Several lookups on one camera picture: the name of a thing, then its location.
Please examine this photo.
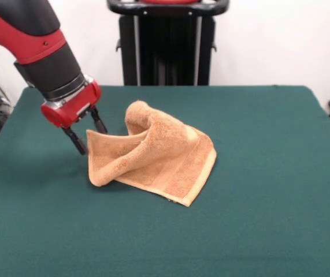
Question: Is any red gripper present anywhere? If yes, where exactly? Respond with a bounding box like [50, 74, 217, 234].
[40, 79, 109, 156]

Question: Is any tan terry towel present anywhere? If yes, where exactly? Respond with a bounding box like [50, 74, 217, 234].
[86, 100, 217, 208]

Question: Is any dark green table cloth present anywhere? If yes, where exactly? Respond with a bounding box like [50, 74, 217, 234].
[0, 85, 330, 277]

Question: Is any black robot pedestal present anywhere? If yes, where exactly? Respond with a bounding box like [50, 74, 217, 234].
[106, 0, 229, 87]

